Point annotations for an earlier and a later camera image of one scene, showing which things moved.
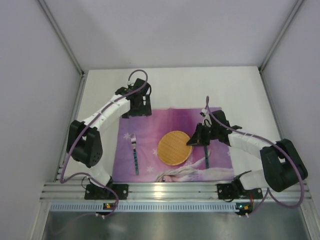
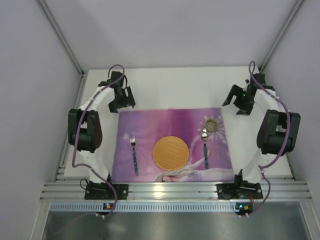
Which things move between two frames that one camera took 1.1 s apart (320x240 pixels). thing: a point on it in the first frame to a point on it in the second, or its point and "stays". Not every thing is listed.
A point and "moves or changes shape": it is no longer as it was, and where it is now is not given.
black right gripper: [203, 135] to [240, 99]
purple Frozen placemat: [138, 159] stays
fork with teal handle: [133, 140] stays
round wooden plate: [172, 148] moves or changes shape
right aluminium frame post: [298, 4] stays
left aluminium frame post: [59, 33] stays
